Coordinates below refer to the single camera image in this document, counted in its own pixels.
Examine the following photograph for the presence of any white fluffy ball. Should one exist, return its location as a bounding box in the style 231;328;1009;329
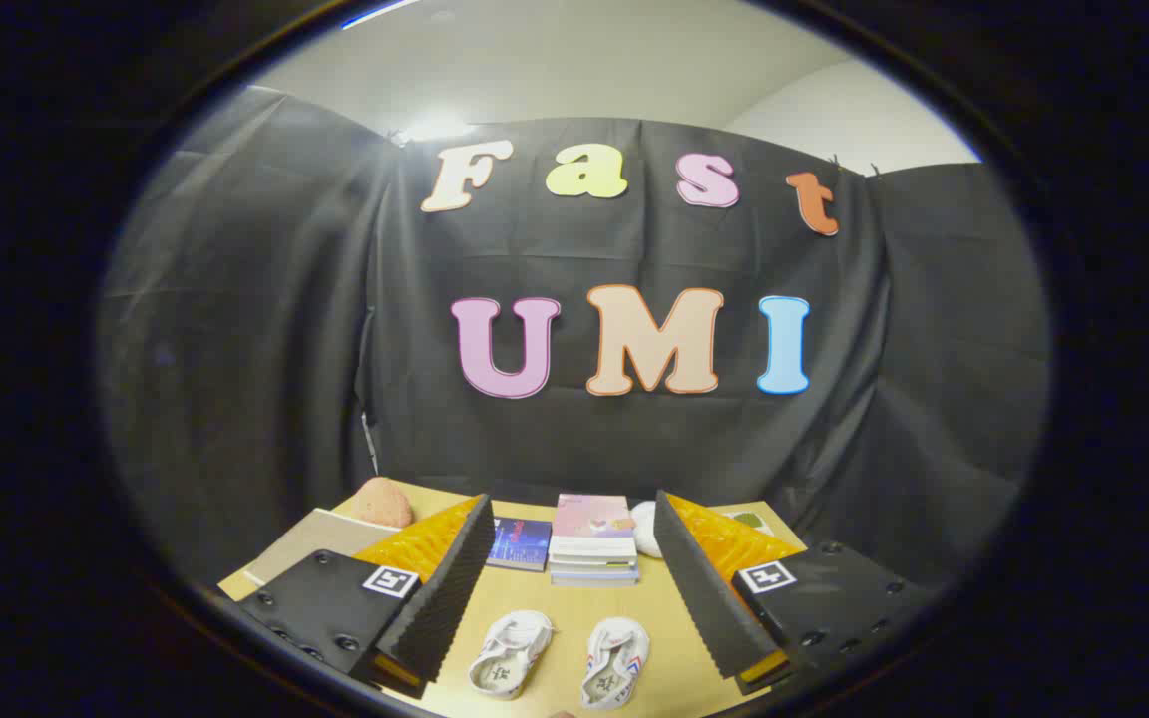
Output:
630;500;665;559

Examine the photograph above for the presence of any dark blue cover book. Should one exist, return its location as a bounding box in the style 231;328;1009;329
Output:
487;517;554;573

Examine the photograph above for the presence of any white cover book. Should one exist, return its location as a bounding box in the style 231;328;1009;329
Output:
548;556;640;576

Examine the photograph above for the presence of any white canvas shoe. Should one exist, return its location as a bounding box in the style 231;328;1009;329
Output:
467;610;556;699
579;616;651;711

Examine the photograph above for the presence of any beige fabric storage box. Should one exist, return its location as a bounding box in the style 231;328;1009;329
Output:
240;507;401;589

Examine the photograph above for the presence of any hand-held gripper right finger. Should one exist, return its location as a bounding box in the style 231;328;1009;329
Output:
654;491;935;696

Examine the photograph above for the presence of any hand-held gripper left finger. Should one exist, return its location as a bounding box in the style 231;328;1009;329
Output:
235;494;498;699

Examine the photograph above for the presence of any pink cover book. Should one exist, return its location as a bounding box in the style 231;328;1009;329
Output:
548;494;640;561

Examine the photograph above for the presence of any black backdrop cloth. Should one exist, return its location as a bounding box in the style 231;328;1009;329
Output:
101;85;1052;599

